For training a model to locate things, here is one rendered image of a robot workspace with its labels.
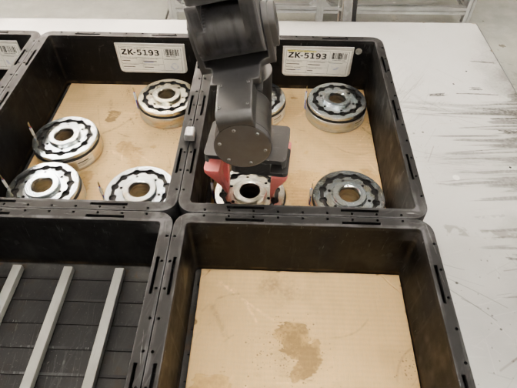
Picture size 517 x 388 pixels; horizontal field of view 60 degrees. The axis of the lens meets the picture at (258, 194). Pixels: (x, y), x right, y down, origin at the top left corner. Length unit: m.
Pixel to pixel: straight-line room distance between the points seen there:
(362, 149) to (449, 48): 0.63
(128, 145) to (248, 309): 0.36
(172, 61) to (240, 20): 0.43
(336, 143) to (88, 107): 0.45
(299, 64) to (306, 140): 0.15
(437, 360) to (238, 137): 0.30
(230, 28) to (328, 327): 0.36
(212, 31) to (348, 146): 0.38
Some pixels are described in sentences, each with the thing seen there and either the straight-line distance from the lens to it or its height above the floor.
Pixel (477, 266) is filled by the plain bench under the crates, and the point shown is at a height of 0.70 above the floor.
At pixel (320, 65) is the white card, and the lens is 0.85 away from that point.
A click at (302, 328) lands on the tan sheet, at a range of 0.56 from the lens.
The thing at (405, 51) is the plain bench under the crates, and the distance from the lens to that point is 1.28.
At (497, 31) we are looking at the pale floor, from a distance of 3.05.
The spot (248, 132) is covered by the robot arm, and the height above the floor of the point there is 1.06.
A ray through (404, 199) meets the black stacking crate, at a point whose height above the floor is 0.90.
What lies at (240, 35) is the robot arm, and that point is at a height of 1.12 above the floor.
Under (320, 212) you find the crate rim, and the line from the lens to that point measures 0.53.
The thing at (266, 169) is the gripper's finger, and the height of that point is 0.95.
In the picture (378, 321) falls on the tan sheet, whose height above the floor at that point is 0.83.
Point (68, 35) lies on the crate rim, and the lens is 0.90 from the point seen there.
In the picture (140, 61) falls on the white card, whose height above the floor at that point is 0.88.
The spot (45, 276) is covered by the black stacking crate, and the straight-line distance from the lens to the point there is 0.66.
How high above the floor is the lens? 1.34
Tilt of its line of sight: 50 degrees down
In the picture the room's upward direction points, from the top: straight up
